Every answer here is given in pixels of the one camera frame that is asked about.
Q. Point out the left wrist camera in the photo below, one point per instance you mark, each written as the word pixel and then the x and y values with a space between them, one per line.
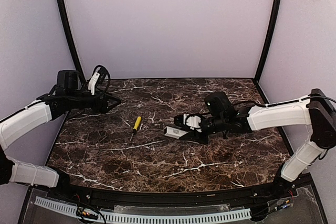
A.
pixel 92 82

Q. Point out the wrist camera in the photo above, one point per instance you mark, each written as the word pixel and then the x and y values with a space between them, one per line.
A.
pixel 192 121
pixel 92 82

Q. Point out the left black frame post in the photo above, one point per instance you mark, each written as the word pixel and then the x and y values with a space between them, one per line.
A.
pixel 69 38

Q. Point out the right black frame post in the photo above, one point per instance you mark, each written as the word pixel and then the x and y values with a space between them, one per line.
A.
pixel 268 39

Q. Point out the white remote control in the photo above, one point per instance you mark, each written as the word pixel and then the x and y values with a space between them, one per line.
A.
pixel 173 132

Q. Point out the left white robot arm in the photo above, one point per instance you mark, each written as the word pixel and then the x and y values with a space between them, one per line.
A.
pixel 64 96

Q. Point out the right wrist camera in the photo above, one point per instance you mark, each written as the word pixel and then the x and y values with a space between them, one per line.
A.
pixel 192 121

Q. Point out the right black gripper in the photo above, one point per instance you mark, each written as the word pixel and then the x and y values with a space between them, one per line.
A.
pixel 193 131

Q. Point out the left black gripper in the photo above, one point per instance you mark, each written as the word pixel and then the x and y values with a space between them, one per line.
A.
pixel 102 104

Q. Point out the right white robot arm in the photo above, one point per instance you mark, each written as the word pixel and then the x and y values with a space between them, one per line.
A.
pixel 314 109

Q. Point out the yellow handled screwdriver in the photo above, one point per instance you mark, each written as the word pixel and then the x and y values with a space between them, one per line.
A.
pixel 136 126

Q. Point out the black frame post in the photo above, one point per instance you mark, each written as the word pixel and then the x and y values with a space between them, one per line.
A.
pixel 69 38
pixel 268 39

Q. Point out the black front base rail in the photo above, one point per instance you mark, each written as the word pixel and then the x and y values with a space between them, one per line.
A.
pixel 253 196

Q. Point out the white slotted cable duct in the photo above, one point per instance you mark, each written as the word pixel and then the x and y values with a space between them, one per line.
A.
pixel 132 214

